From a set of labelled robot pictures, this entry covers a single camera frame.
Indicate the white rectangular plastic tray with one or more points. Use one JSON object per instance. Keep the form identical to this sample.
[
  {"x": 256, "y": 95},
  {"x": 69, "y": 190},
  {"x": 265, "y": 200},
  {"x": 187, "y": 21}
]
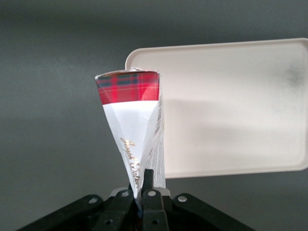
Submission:
[{"x": 228, "y": 108}]

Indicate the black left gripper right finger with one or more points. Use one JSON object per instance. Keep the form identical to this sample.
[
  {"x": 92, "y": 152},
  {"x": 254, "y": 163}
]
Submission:
[{"x": 154, "y": 211}]

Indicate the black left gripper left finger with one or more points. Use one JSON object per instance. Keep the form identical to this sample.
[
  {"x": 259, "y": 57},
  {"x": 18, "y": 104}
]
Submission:
[{"x": 118, "y": 211}]

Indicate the red tartan cookie box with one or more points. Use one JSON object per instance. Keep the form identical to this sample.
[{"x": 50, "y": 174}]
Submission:
[{"x": 130, "y": 120}]

